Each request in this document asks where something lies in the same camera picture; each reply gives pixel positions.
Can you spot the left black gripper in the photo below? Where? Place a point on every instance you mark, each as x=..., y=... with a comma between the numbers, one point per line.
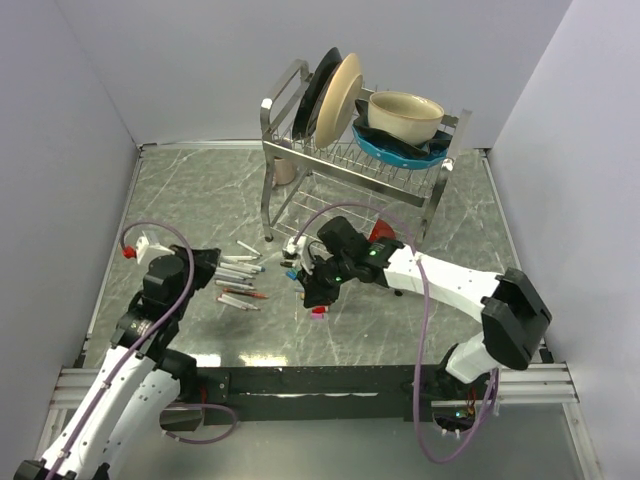
x=205, y=261

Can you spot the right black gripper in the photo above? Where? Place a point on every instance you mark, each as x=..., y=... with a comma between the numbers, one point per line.
x=316, y=293

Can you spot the dark red marker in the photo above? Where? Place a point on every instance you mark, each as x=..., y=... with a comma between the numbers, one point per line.
x=246, y=293

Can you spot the black marker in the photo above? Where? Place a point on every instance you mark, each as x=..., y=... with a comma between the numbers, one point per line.
x=249, y=248

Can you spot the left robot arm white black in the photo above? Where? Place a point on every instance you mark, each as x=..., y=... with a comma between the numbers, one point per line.
x=140, y=375

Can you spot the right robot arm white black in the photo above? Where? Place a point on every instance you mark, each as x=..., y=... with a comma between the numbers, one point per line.
x=512, y=314

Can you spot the red bowl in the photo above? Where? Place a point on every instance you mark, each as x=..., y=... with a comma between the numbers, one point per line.
x=381, y=229

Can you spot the stainless steel dish rack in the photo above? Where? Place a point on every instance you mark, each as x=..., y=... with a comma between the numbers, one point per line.
x=342, y=163

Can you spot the pink cup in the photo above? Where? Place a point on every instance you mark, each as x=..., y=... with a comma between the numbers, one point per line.
x=285, y=172

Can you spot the blue dotted dish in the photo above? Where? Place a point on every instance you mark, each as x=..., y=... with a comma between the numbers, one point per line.
x=395, y=160

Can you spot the black base beam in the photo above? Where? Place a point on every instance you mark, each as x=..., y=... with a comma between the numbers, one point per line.
x=255, y=394

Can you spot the black plate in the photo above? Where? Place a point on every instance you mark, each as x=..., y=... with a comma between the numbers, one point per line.
x=305, y=121

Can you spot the cream ceramic bowl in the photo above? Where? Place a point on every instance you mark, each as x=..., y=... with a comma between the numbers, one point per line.
x=409, y=117

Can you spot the beige plate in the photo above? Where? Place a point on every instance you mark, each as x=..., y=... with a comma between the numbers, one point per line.
x=339, y=102

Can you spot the aluminium rail frame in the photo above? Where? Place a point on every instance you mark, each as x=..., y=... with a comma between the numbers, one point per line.
x=542, y=383

